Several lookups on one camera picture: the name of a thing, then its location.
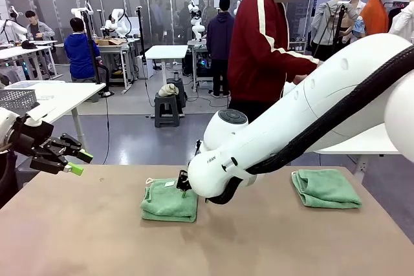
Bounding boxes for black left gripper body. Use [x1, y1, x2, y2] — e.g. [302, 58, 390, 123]
[11, 116, 62, 158]

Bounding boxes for person in maroon track jacket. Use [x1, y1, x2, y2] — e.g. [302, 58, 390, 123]
[227, 0, 323, 123]

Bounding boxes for white flat tray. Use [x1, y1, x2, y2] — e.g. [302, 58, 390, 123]
[5, 81, 37, 90]

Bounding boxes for beige bundled cloth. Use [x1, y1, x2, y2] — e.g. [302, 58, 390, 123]
[157, 83, 180, 98]

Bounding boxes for mannequin in grey shirt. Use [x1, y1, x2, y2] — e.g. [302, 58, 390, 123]
[310, 0, 360, 60]

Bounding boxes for open cardboard box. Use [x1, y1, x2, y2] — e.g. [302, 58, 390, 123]
[96, 37, 127, 47]

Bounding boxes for black tripod stand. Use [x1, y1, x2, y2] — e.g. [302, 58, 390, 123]
[80, 9, 114, 98]

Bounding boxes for white metal work desk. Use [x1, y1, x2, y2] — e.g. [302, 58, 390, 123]
[93, 41, 140, 94]

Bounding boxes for black tripod with white head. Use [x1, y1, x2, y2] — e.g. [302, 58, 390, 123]
[318, 1, 349, 57]

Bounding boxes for seated person grey jacket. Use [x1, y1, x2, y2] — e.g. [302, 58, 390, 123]
[25, 10, 56, 41]

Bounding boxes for black stool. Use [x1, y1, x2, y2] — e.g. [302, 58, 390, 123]
[166, 78, 188, 109]

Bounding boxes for green terry towel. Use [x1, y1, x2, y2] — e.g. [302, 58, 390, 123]
[140, 177, 199, 224]
[290, 169, 362, 209]

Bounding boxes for person in dark hoodie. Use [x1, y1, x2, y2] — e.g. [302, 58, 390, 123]
[206, 0, 235, 98]

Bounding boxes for mannequin white top orange trousers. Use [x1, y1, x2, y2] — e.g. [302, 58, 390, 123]
[387, 0, 414, 44]

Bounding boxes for black arm hose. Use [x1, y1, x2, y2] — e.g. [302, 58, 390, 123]
[206, 43, 414, 206]
[0, 149, 19, 209]

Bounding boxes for mannequin orange vest tan cap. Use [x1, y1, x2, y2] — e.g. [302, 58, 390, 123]
[358, 0, 391, 36]

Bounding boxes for grey plastic lattice basket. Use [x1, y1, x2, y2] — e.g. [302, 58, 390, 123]
[0, 89, 38, 118]

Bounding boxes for black left arm hose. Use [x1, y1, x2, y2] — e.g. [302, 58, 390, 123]
[0, 149, 19, 209]

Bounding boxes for grey plastic step stool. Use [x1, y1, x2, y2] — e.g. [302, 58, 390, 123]
[154, 92, 181, 128]

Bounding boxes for black right arm hose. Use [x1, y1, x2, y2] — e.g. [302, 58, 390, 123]
[206, 43, 414, 206]

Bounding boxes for black pole stand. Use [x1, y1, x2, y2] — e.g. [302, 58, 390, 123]
[135, 6, 148, 78]

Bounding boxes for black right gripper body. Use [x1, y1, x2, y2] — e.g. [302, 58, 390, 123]
[176, 169, 192, 192]

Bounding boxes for white standing desk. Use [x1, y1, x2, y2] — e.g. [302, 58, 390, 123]
[145, 45, 189, 85]

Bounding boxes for figure in blue floral shirt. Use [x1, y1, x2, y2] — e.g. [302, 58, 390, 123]
[347, 0, 368, 39]

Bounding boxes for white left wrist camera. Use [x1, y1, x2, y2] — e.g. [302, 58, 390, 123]
[25, 101, 60, 127]

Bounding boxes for white shoe shelf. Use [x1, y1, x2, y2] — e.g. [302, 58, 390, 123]
[287, 41, 307, 54]

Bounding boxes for person's right forearm maroon sleeve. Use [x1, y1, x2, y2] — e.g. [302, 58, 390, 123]
[274, 43, 321, 67]

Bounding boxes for long white work table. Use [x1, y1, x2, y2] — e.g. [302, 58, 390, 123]
[0, 39, 61, 80]

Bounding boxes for person in blue hoodie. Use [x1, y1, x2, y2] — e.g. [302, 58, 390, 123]
[63, 17, 111, 83]

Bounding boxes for robot bench with computer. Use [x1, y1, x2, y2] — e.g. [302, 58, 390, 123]
[187, 39, 216, 92]

